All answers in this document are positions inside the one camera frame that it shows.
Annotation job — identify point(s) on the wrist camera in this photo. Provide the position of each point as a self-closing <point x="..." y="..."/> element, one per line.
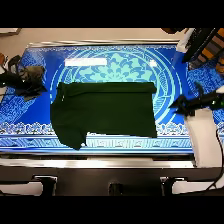
<point x="199" y="89"/>
<point x="15" y="63"/>

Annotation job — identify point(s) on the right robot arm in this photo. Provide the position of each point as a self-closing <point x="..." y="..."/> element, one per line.
<point x="200" y="101"/>

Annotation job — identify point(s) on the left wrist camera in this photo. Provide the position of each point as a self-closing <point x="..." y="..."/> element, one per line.
<point x="15" y="63"/>

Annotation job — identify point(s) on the olive green garment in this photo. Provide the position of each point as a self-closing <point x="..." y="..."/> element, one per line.
<point x="35" y="73"/>

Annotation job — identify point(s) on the dark green T-shirt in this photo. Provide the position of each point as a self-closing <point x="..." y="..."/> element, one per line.
<point x="106" y="110"/>

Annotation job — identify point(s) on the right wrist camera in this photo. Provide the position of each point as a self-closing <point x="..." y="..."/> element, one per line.
<point x="199" y="89"/>

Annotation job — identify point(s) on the heap of clothes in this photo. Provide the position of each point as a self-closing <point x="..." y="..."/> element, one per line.
<point x="206" y="45"/>

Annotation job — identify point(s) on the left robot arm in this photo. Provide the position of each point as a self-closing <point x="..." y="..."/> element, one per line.
<point x="15" y="81"/>

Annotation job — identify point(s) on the silver frame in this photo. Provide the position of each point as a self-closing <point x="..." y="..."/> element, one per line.
<point x="100" y="163"/>

